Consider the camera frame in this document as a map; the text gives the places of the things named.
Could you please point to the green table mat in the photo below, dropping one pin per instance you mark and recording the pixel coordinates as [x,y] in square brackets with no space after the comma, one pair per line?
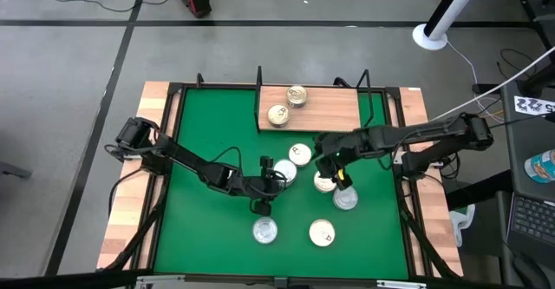
[217,237]

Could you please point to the green label seafood can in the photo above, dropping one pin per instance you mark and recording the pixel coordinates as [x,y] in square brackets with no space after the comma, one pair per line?
[289,168]

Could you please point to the black table frame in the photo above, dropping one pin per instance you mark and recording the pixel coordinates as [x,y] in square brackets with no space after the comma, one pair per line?
[217,86]

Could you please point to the left wooden table side board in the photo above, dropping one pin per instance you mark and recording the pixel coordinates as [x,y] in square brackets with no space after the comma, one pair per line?
[126,219]

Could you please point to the silver mount bracket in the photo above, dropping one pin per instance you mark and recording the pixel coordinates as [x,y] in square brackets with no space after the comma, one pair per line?
[401,284]
[154,281]

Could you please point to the white plastic bag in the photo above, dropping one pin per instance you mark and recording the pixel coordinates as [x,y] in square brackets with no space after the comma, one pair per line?
[461,224]

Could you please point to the red albacore tuna can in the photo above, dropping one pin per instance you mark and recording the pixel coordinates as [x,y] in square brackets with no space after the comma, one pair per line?
[265,230]

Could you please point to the printed white paper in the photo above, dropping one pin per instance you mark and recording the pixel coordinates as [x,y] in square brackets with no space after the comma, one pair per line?
[533,105]

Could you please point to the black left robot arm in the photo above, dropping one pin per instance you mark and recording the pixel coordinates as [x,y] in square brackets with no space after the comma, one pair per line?
[186,159]

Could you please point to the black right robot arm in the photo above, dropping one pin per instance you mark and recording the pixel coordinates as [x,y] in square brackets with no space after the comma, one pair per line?
[412,135]

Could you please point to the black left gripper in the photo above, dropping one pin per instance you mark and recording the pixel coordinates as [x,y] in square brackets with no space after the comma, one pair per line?
[260,187]

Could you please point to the grey floor object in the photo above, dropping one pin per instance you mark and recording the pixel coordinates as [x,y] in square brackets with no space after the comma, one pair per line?
[15,169]

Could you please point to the wooden table side board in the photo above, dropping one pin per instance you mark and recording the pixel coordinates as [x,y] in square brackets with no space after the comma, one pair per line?
[440,211]
[126,219]

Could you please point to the right wooden table side board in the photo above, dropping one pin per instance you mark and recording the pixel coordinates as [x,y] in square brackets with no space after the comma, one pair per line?
[440,211]

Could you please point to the pale green label tuna can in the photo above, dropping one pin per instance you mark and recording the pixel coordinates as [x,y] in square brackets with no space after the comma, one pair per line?
[345,200]

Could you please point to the blue red-banded seafood can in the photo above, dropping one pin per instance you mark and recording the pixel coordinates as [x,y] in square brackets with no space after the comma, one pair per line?
[300,154]
[323,185]
[322,232]
[278,114]
[297,93]

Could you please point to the grey desk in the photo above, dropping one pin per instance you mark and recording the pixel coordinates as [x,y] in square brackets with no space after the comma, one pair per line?
[529,133]

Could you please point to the black laptop keyboard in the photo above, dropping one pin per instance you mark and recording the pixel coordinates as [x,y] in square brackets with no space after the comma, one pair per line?
[535,219]

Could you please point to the wooden shelf board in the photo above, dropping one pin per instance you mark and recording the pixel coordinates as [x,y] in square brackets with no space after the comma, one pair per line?
[329,111]

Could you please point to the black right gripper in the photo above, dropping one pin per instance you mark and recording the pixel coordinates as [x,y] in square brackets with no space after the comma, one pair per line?
[331,150]

